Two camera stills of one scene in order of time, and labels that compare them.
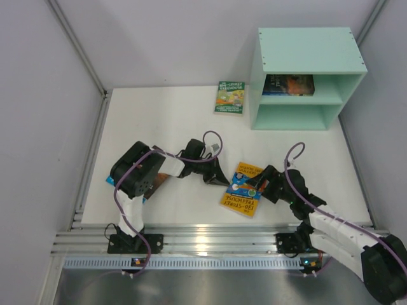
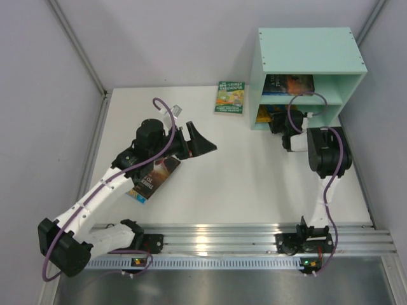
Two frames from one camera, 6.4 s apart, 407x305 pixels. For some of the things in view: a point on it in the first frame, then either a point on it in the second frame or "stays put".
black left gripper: (209, 169) → (185, 143)
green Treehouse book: (230, 97) stays put
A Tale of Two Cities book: (289, 84) stays put
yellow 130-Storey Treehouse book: (241, 195) → (265, 111)
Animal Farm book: (275, 93) stays put
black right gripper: (269, 183) → (276, 122)
